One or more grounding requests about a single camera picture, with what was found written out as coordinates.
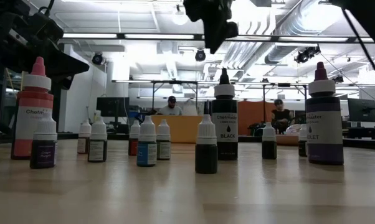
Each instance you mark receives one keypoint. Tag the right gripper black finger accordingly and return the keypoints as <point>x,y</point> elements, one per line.
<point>206,29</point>
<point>218,34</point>

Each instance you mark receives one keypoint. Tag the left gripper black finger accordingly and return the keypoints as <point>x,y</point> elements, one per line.
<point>67,62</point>
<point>78,73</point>

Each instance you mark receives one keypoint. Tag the small maroon dropper bottle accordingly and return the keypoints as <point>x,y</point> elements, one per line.
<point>83,144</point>

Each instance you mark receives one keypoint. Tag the small dark white-label dropper bottle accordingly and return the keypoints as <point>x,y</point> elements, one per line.
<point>164,149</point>
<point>97,151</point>

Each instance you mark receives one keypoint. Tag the small grape purple dropper bottle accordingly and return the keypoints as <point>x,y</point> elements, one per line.
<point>43,154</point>

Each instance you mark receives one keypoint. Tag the large black food coloring bottle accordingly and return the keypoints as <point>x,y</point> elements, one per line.
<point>225,124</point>

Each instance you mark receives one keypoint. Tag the small red dropper bottle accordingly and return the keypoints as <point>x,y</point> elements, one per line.
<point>133,147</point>

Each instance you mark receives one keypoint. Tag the small blue dropper bottle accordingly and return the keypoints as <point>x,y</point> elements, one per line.
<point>146,154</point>

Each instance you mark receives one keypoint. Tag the small orange-red dropper bottle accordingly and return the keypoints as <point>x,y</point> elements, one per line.
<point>206,158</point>

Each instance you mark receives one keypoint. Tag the small yellow-green dropper bottle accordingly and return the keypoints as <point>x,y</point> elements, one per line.
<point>269,149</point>

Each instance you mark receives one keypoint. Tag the large violet food coloring bottle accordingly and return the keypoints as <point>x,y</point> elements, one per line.
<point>324,130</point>

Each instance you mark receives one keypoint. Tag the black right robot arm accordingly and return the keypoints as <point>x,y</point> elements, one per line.
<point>371,18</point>

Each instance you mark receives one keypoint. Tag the large pink food coloring bottle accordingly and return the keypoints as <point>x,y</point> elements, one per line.
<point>31,124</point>

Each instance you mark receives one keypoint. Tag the black computer monitor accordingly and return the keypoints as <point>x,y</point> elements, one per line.
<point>362,110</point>
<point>112,107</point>

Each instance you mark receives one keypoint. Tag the orange partition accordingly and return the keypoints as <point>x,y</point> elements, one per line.
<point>249,115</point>

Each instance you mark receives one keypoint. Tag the person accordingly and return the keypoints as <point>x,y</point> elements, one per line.
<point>171,110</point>
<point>281,115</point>

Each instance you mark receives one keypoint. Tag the yellow plastic bin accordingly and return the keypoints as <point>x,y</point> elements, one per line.
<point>181,130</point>

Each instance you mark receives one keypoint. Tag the white domed object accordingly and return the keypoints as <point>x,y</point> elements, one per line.
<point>293,129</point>

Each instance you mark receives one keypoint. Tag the flat tan plate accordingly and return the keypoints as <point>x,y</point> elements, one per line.
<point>287,140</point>

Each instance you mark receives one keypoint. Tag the black ceiling camera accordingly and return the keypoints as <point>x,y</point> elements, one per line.
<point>97,58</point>
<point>200,55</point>
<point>306,54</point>

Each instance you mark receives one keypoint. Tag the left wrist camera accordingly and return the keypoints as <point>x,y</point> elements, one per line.
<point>47,28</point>

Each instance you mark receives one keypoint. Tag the black overhead light rail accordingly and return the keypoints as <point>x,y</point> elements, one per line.
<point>120,36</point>

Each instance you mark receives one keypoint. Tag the black background workbench frame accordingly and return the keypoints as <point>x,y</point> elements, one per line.
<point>284,84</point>
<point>175,82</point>

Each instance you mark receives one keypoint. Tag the black metal table frame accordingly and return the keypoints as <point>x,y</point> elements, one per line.
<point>69,136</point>

